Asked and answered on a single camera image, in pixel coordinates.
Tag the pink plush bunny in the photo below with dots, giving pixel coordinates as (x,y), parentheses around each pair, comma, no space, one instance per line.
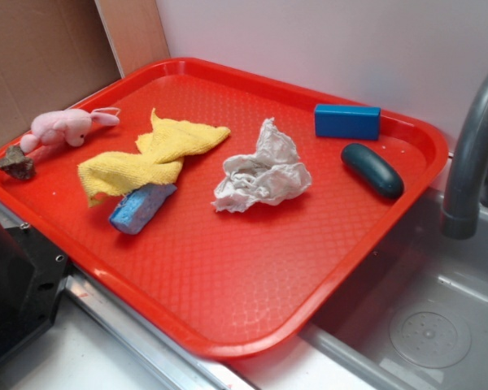
(69,126)

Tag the brown cardboard panel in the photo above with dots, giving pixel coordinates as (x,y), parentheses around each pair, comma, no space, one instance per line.
(55,53)

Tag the blue sponge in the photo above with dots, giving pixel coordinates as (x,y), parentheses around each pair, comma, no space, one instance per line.
(134,212)

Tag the crumpled white paper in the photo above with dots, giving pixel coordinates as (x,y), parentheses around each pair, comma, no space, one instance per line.
(271,175)

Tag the red plastic tray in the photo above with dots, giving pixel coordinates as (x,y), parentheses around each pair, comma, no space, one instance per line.
(225,285)

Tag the yellow cloth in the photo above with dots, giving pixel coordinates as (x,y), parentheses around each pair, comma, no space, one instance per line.
(159,158)

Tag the dark green oval case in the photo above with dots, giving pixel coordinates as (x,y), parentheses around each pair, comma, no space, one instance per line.
(373,169)

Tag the grey faucet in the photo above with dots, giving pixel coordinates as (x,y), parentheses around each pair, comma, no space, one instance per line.
(467,183)

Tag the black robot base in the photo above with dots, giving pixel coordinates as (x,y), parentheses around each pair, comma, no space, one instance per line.
(33,273)

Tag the grey brown rock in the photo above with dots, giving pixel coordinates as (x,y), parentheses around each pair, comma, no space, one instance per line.
(16,164)

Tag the grey plastic sink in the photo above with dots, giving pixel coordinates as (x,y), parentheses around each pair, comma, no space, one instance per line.
(414,313)

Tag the blue rectangular block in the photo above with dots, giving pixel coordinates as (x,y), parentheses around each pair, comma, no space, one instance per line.
(348,122)

